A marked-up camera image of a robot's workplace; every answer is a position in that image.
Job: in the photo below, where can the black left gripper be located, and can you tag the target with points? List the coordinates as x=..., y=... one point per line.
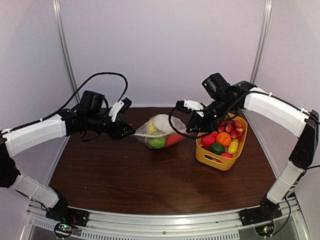
x=114, y=132

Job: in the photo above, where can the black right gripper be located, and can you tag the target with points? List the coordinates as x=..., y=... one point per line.
x=197, y=121

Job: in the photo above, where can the yellow toy bell pepper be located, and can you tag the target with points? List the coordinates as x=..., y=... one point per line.
x=151, y=129

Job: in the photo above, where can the green toy apple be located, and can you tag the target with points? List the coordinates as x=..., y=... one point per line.
x=157, y=142

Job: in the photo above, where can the clear zip top bag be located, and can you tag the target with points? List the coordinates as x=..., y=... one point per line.
x=142, y=133

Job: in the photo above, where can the white toy cauliflower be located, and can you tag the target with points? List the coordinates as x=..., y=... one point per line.
x=161, y=122

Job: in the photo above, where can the orange toy carrot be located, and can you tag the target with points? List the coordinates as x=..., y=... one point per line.
x=172, y=139

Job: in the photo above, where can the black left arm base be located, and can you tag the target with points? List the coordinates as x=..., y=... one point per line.
x=72, y=216

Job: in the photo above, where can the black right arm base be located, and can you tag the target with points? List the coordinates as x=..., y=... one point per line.
x=266, y=211

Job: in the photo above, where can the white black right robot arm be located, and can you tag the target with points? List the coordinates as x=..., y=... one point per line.
x=245, y=95

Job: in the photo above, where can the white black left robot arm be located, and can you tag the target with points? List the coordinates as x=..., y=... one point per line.
x=63, y=123

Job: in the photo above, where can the red toy lychee bunch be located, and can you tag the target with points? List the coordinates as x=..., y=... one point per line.
x=232, y=127

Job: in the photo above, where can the orange toy orange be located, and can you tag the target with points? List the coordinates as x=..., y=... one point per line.
x=224, y=139

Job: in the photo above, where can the pink wrinkled toy fruit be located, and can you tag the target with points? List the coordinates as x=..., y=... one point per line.
x=209, y=140

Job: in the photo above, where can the yellow toy corn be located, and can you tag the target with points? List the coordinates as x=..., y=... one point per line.
x=233, y=147

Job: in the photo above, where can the green toy avocado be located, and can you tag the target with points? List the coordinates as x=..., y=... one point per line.
x=217, y=148

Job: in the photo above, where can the red toy apple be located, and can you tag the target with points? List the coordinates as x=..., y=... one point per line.
x=226, y=155

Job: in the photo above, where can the yellow plastic basket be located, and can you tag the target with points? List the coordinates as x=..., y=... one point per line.
x=205, y=156

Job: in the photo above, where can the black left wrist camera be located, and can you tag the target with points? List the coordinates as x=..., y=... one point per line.
x=119, y=107

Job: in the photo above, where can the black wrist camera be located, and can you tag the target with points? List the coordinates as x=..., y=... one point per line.
x=190, y=106
x=119, y=107

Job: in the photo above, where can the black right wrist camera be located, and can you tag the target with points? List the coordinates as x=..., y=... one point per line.
x=190, y=106

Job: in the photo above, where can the right aluminium frame post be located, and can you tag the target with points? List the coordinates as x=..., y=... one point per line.
x=264, y=31

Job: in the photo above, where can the aluminium frame post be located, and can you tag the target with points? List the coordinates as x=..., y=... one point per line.
x=264, y=31
x=63, y=44

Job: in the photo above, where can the aluminium front rail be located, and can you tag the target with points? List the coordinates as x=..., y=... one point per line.
x=223, y=225

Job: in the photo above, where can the left aluminium frame post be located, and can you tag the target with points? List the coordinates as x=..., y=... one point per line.
x=63, y=44

